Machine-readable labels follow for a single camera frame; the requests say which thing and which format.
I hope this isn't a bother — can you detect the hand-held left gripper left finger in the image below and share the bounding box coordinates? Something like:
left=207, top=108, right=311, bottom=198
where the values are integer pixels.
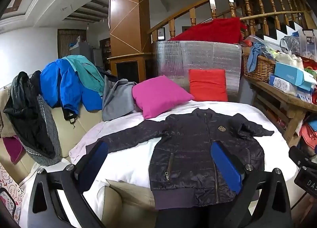
left=26, top=140, right=109, bottom=228

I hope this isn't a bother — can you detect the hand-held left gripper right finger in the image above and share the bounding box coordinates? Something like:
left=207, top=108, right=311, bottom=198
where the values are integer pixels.
left=210, top=141, right=293, bottom=228

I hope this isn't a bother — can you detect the dark puffer jacket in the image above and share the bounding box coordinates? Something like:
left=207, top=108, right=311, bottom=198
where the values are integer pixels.
left=85, top=108, right=275, bottom=211

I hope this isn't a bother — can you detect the white blanket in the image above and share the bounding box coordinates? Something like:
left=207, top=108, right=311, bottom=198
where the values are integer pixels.
left=69, top=100, right=298, bottom=195

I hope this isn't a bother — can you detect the red bag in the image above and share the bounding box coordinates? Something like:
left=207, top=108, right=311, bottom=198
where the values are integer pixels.
left=300, top=122, right=317, bottom=149

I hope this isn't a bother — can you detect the beige sofa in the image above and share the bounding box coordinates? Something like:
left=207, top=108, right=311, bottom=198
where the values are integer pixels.
left=0, top=83, right=159, bottom=228

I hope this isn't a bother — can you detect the grey knit garment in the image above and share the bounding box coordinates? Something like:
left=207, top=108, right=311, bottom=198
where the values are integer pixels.
left=18, top=94, right=62, bottom=166

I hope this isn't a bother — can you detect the blue jacket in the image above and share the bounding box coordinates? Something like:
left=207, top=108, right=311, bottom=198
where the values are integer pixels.
left=40, top=59, right=103, bottom=122

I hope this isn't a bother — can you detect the wooden table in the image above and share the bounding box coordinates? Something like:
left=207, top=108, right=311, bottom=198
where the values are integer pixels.
left=244, top=73, right=317, bottom=148

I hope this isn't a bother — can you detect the black shiny jacket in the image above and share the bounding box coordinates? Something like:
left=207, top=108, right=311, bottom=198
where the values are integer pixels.
left=3, top=71, right=56, bottom=159

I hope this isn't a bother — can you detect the teal jacket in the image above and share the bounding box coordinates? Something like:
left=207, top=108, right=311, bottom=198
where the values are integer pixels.
left=63, top=55, right=106, bottom=97

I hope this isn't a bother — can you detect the pink pillow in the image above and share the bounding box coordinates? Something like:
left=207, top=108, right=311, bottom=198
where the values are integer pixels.
left=132, top=75, right=195, bottom=119

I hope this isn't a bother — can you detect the magenta cloth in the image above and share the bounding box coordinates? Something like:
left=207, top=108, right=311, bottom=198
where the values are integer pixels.
left=2, top=136, right=25, bottom=165

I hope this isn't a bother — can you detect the red pillow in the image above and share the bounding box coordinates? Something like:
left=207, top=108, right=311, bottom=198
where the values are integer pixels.
left=189, top=69, right=228, bottom=102

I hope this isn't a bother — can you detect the wooden cabinet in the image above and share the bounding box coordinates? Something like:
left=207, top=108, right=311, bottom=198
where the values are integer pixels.
left=107, top=53, right=154, bottom=85

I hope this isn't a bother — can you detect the cartoon print cloth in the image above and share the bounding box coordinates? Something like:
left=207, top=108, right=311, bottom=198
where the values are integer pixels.
left=0, top=164, right=25, bottom=223

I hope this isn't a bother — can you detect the white printed box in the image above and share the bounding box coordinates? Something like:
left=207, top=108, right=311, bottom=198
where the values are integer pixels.
left=269, top=73, right=298, bottom=96

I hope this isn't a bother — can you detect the grey refrigerator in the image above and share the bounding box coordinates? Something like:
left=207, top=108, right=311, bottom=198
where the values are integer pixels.
left=70, top=42, right=95, bottom=66

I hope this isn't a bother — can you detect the wicker basket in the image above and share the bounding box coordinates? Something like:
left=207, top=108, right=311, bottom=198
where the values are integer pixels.
left=242, top=53, right=276, bottom=83

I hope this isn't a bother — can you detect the blue cardboard box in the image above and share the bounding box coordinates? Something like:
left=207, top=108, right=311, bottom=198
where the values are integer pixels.
left=274, top=62, right=314, bottom=92

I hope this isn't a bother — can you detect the blue cloth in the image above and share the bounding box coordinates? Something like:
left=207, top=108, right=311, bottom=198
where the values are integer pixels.
left=247, top=43, right=267, bottom=73

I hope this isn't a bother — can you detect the silver foil insulation sheet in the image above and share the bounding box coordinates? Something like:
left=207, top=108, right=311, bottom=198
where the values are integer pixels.
left=152, top=40, right=242, bottom=96

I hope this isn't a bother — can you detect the clear plastic storage box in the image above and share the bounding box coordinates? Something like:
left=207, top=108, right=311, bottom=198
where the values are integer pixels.
left=298, top=29, right=317, bottom=60

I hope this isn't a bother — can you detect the red blanket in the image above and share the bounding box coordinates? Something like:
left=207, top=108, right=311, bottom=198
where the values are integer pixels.
left=171, top=17, right=248, bottom=44

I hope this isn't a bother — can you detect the wooden pillar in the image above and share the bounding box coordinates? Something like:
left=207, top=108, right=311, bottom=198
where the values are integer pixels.
left=109, top=0, right=151, bottom=57

